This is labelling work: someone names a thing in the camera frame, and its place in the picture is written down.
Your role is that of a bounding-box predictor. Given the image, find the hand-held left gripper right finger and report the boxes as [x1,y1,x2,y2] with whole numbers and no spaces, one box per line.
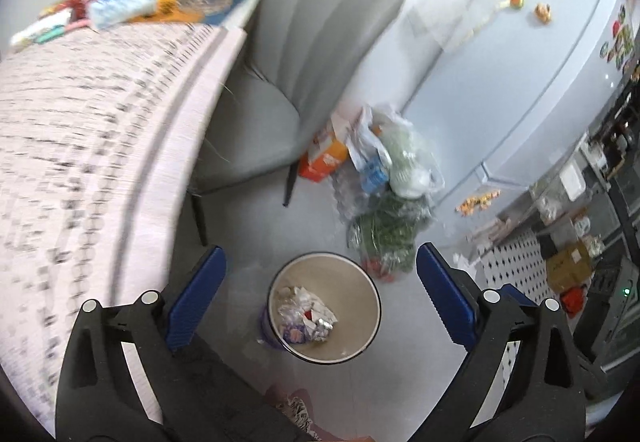
[407,243,587,442]

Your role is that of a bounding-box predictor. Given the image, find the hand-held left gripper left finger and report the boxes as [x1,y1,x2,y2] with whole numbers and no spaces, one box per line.
[54,244,228,442]

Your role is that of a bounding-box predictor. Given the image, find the beige waste bin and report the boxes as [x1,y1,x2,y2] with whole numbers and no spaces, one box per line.
[257,251,382,366]

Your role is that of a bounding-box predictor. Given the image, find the clear plastic wrapper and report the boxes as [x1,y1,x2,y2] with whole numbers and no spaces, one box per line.
[277,296,312,329]

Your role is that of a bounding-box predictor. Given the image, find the wrappers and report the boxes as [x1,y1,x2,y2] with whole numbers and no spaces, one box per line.
[294,286,332,319]

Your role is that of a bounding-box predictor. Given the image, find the silver foil wrapper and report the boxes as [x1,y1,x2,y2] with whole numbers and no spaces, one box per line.
[312,311,339,344]

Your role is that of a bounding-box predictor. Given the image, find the bag of green vegetables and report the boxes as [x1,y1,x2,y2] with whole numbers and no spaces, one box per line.
[346,196,437,284]

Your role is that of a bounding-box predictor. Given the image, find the brown cardboard carton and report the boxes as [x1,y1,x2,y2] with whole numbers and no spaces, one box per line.
[544,241,594,294]

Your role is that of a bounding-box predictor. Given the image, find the small blue carton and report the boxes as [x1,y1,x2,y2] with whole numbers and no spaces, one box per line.
[359,156,392,194]

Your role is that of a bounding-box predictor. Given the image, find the clear bag with white vegetable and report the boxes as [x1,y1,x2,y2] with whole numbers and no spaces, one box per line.
[344,103,447,199]

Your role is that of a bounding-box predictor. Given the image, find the patterned floor rug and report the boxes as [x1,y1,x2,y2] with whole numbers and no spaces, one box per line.
[269,386,322,442]

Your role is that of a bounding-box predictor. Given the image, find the white plastic container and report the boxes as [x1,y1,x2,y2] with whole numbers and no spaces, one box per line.
[558,164,587,201]

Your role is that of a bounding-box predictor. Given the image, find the orange carton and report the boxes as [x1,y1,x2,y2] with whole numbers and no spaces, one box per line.
[298,116,352,184]

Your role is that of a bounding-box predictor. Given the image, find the pink printed table mat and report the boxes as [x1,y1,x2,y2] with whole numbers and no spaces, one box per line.
[0,21,249,425]

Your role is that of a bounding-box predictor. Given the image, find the white fridge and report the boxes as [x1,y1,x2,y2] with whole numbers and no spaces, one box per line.
[399,0,640,190]

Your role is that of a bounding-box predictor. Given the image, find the grey upholstered chair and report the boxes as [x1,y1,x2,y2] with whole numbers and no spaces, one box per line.
[187,0,406,246]

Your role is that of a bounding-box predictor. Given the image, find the white mesh bag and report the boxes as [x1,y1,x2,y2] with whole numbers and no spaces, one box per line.
[406,0,514,54]

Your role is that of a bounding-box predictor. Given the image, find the teal marker pen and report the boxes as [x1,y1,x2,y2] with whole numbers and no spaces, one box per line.
[37,24,69,44]

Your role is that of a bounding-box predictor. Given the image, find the blue and white tissue pack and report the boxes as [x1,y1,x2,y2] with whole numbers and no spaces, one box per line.
[87,0,159,31]

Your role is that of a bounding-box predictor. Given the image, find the white tube package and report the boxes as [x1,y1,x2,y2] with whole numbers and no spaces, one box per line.
[9,9,72,51]

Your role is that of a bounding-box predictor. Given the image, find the red snack packets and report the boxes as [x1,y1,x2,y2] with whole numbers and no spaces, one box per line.
[39,0,92,21]

